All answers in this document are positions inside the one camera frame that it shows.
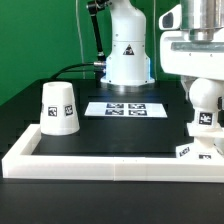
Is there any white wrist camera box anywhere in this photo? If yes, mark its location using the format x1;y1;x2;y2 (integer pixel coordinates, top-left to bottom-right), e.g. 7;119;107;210
159;4;182;30

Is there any thin white cable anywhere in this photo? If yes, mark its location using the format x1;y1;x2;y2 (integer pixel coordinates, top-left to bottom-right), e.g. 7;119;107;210
75;0;86;80

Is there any white lamp bulb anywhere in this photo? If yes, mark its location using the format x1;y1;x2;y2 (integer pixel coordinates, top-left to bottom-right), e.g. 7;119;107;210
189;78;224;130

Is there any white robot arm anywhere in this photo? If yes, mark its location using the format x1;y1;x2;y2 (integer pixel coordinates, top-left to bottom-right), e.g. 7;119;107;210
101;0;224;91

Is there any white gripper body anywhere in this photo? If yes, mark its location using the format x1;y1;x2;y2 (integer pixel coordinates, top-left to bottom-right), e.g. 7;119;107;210
160;31;224;81

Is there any white lamp base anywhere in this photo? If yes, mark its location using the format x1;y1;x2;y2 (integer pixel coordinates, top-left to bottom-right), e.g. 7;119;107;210
176;123;224;160

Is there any black thick cable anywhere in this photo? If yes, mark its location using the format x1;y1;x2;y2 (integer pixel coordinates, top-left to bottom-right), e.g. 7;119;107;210
49;62;108;82

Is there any white lamp shade cone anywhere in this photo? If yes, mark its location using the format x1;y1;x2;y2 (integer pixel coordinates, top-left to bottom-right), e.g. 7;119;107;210
40;81;80;136

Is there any white U-shaped frame wall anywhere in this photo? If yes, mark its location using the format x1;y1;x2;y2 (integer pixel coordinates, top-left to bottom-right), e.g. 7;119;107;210
2;124;224;183

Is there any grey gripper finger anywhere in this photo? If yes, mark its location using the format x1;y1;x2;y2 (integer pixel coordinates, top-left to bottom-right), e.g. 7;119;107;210
181;76;193;99

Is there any white marker tag sheet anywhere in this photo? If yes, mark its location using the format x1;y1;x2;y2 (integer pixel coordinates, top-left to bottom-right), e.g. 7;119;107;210
85;102;167;118

